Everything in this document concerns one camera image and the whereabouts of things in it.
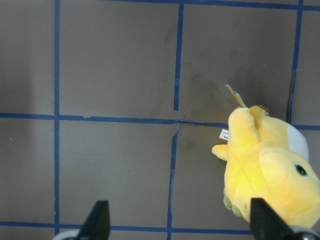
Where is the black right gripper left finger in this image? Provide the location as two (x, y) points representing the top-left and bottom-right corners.
(76, 200), (110, 240)

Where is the yellow plush toy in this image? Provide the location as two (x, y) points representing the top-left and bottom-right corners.
(211, 91), (320, 228)

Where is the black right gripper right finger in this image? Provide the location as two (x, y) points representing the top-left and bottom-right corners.
(249, 198), (304, 240)

